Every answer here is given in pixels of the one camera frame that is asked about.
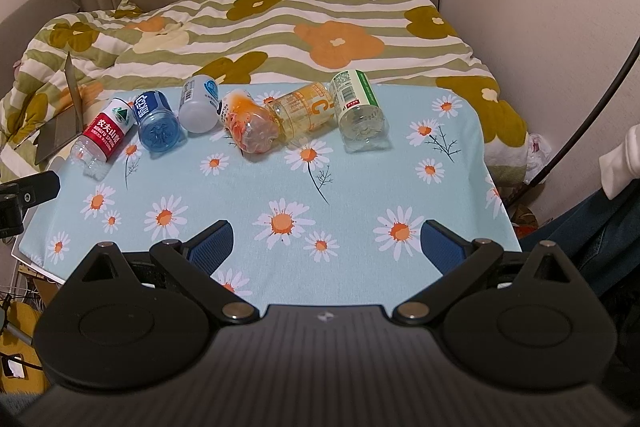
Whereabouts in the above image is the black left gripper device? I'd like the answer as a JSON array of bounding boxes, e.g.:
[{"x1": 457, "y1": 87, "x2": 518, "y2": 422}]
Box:
[{"x1": 0, "y1": 171, "x2": 61, "y2": 239}]

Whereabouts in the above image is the brown cardboard piece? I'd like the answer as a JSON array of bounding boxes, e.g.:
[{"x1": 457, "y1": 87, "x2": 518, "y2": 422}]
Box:
[{"x1": 35, "y1": 55, "x2": 84, "y2": 165}]

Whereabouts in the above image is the striped floral duvet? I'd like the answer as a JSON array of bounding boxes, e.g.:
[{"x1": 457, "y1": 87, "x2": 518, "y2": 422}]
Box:
[{"x1": 1, "y1": 0, "x2": 528, "y2": 186}]

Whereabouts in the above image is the daisy print blue tablecloth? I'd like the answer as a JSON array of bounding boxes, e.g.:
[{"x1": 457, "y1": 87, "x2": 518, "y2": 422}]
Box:
[{"x1": 18, "y1": 86, "x2": 518, "y2": 309}]

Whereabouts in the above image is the orange fruit label bottle cup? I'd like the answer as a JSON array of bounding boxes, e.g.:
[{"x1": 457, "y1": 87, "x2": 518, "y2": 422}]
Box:
[{"x1": 218, "y1": 89, "x2": 280, "y2": 154}]

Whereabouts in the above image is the yellow vitamin C bottle cup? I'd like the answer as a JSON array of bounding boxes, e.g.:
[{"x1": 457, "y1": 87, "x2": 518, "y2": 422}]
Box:
[{"x1": 266, "y1": 82, "x2": 335, "y2": 142}]

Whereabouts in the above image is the grey bed headboard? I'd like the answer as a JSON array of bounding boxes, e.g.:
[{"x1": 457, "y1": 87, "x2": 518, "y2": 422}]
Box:
[{"x1": 0, "y1": 0, "x2": 80, "y2": 95}]

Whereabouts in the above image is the black cable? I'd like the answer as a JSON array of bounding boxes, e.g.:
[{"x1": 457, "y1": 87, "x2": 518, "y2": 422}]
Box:
[{"x1": 506, "y1": 37, "x2": 640, "y2": 207}]

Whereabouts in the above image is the dark blue jeans leg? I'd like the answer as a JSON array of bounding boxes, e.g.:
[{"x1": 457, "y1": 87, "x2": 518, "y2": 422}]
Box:
[{"x1": 520, "y1": 180, "x2": 639, "y2": 294}]

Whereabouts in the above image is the white cloth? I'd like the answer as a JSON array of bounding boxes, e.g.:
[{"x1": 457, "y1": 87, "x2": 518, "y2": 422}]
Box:
[{"x1": 599, "y1": 124, "x2": 640, "y2": 199}]

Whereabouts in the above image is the red label bottle cup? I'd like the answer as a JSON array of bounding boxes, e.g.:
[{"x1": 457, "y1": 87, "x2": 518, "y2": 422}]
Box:
[{"x1": 70, "y1": 98, "x2": 134, "y2": 181}]

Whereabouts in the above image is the white frosted bottle cup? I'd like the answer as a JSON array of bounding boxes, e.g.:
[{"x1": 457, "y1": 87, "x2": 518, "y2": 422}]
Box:
[{"x1": 178, "y1": 75, "x2": 219, "y2": 134}]

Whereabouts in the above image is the blue plastic bottle cup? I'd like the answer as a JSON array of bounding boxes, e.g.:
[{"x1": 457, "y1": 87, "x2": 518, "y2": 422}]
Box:
[{"x1": 132, "y1": 90, "x2": 184, "y2": 155}]

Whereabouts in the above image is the green white label bottle cup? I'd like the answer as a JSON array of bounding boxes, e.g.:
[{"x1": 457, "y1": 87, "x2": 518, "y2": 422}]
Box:
[{"x1": 329, "y1": 69, "x2": 390, "y2": 153}]

